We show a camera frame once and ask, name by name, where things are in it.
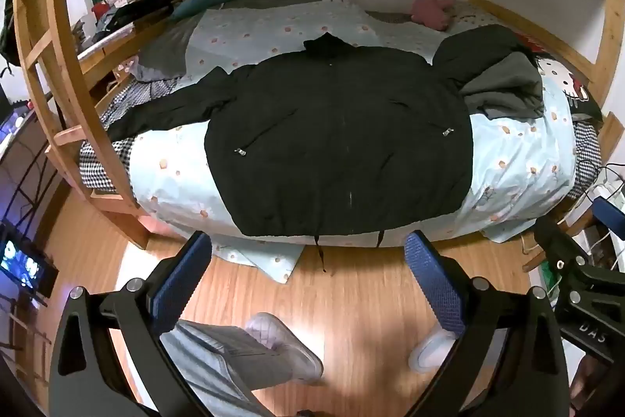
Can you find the person's white shoe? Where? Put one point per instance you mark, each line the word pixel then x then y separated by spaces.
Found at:
pixel 288 348
pixel 432 353

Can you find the person's white left shoe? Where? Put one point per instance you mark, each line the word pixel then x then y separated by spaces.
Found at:
pixel 288 348

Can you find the black metal rack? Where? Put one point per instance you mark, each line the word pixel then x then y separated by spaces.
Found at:
pixel 29 182

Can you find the white power strip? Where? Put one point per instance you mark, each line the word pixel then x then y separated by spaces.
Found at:
pixel 605 191

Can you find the Hello Kitty cushion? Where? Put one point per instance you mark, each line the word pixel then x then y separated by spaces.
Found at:
pixel 561 75

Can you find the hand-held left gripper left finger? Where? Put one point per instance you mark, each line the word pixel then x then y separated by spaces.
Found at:
pixel 181 285

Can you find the person's white right shoe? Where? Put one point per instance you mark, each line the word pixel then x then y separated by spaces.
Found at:
pixel 432 353

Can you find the lit monitor screen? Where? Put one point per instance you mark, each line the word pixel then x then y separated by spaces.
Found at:
pixel 19 258

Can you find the black zip jacket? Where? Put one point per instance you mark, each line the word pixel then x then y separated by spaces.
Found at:
pixel 342 129

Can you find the pink plush toy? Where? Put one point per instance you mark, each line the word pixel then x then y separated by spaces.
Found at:
pixel 432 11

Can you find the wooden bunk bed frame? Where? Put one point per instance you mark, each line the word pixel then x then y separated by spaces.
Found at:
pixel 73 70

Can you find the daisy print duvet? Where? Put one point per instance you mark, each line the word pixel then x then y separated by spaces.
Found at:
pixel 517 153

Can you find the pile of dark clothes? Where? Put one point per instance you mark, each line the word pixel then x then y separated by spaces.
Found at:
pixel 139 6

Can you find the black white checkered sheet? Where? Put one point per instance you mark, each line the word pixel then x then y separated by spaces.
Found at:
pixel 97 168

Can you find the person's jeans leg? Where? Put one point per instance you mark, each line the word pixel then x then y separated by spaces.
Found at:
pixel 219 363

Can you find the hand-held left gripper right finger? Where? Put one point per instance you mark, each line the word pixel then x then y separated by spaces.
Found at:
pixel 434 285

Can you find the grey striped cloth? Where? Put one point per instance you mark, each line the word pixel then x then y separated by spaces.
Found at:
pixel 388 16

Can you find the dark coat with grey lining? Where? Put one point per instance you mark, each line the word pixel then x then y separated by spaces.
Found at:
pixel 503 80

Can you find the grey blanket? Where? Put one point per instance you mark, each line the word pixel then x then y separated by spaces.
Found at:
pixel 166 50

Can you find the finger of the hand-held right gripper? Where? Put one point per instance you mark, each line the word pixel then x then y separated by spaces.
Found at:
pixel 610 216
pixel 561 246

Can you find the wooden desk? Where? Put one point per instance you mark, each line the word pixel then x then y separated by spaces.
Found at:
pixel 110 48

